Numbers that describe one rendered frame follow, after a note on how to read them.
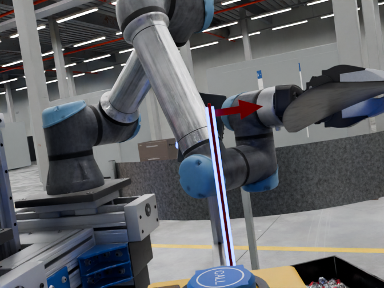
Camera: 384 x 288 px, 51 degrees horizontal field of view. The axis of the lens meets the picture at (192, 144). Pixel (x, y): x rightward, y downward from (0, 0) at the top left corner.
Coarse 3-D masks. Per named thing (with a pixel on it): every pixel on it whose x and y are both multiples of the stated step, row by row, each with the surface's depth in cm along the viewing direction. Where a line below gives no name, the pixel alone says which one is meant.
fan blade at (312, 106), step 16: (304, 96) 41; (320, 96) 42; (336, 96) 44; (352, 96) 46; (368, 96) 51; (288, 112) 48; (304, 112) 50; (320, 112) 53; (336, 112) 57; (288, 128) 57
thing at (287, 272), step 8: (256, 272) 26; (264, 272) 26; (272, 272) 26; (280, 272) 26; (288, 272) 25; (296, 272) 25; (176, 280) 27; (184, 280) 26; (256, 280) 24; (264, 280) 24; (272, 280) 24; (280, 280) 24; (288, 280) 24; (296, 280) 24
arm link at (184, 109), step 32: (128, 0) 76; (160, 0) 78; (128, 32) 76; (160, 32) 75; (160, 64) 73; (160, 96) 73; (192, 96) 72; (192, 128) 70; (192, 160) 67; (224, 160) 69; (192, 192) 68
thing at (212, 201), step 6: (210, 198) 100; (216, 198) 100; (210, 204) 101; (216, 204) 101; (210, 210) 101; (216, 210) 101; (210, 216) 101; (216, 216) 102; (216, 222) 102; (216, 228) 102; (216, 234) 101; (222, 234) 101; (216, 240) 101; (222, 240) 101
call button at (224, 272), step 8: (200, 272) 25; (208, 272) 24; (216, 272) 24; (224, 272) 24; (232, 272) 24; (240, 272) 24; (248, 272) 24; (192, 280) 24; (200, 280) 23; (208, 280) 23; (216, 280) 23; (224, 280) 23; (232, 280) 23; (240, 280) 23; (248, 280) 23
